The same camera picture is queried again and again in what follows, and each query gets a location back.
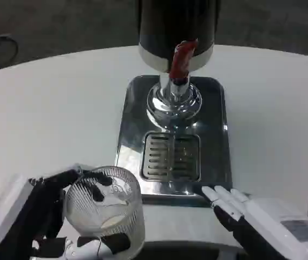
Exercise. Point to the steel drip tray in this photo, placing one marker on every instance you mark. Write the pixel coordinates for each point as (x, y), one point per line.
(175, 135)

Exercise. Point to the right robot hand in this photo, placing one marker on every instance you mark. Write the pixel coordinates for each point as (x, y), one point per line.
(267, 224)

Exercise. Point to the black drink dispenser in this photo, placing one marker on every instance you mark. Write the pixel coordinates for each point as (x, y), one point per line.
(176, 54)

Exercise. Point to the red dispenser tap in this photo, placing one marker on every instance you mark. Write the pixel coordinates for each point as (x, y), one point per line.
(182, 61)

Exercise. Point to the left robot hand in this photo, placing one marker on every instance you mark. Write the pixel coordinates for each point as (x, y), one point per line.
(21, 211)

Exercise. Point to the slotted drip grid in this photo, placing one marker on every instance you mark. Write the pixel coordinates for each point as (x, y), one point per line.
(171, 156)

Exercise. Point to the clear ribbed glass cup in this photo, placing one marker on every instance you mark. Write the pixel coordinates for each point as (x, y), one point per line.
(107, 208)

